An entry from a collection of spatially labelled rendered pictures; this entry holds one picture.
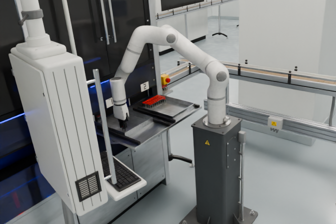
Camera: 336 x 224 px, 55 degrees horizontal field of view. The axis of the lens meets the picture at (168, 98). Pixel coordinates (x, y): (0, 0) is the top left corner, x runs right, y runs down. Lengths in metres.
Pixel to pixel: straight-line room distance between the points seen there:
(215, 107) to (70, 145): 1.01
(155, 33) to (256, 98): 2.11
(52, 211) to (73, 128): 0.95
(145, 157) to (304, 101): 1.75
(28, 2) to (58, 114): 0.48
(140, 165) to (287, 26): 1.92
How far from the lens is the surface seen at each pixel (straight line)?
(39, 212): 2.23
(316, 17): 3.30
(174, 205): 2.85
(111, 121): 2.31
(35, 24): 1.52
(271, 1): 3.42
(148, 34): 1.88
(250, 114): 3.13
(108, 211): 2.61
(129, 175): 1.81
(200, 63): 2.02
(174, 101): 2.50
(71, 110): 1.41
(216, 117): 2.13
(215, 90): 2.05
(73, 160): 1.50
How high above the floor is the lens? 1.87
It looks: 23 degrees down
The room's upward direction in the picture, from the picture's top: 5 degrees counter-clockwise
